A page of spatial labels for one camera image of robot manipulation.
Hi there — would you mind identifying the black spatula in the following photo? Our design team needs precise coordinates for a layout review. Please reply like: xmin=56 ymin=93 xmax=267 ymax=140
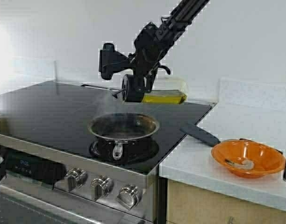
xmin=180 ymin=123 xmax=221 ymax=147

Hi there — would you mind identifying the raw grey shrimp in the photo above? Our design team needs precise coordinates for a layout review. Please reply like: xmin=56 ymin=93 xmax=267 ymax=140
xmin=225 ymin=159 xmax=255 ymax=170

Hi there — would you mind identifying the glass oil dispenser black lid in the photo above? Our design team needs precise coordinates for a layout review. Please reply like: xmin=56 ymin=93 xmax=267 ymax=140
xmin=112 ymin=74 xmax=189 ymax=105

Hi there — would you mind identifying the middle chrome stove knob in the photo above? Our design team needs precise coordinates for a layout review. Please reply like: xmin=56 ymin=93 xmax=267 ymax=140
xmin=90 ymin=176 xmax=114 ymax=201

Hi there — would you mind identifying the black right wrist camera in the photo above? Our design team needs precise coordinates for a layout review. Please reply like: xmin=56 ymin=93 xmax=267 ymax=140
xmin=99 ymin=42 xmax=132 ymax=81

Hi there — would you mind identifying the wooden cabinet under counter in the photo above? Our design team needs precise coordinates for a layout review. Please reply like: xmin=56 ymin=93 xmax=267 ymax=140
xmin=166 ymin=180 xmax=286 ymax=224

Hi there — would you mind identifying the small black frying pan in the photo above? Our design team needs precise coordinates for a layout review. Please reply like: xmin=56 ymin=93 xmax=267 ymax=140
xmin=87 ymin=112 xmax=160 ymax=161

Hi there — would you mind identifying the stainless steel induction stove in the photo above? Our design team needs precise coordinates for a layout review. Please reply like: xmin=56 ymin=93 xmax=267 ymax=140
xmin=0 ymin=81 xmax=212 ymax=224

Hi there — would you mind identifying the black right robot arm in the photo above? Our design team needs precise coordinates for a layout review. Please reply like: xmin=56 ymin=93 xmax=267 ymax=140
xmin=124 ymin=0 xmax=208 ymax=94

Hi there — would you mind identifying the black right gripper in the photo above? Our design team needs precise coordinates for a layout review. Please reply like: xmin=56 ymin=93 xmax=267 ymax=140
xmin=131 ymin=22 xmax=178 ymax=95

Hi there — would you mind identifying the orange plastic bowl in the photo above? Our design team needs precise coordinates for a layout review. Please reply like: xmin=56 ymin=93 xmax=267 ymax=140
xmin=211 ymin=139 xmax=286 ymax=179

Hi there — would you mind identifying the left chrome stove knob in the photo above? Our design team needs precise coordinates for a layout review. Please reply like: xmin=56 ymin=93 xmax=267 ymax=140
xmin=64 ymin=168 xmax=88 ymax=192

